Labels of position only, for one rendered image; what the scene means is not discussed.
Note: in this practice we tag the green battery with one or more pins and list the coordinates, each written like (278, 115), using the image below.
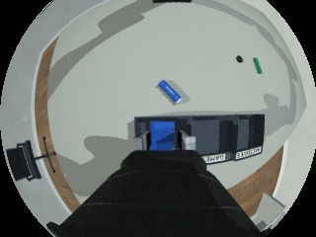
(258, 64)

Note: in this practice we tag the black three-compartment bin rack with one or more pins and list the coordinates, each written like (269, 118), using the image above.
(215, 136)

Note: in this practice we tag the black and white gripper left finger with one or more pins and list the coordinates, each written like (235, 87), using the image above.
(142, 142)

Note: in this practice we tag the blue aa battery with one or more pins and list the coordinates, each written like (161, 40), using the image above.
(170, 91)

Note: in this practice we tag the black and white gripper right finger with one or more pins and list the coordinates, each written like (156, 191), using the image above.
(185, 141)

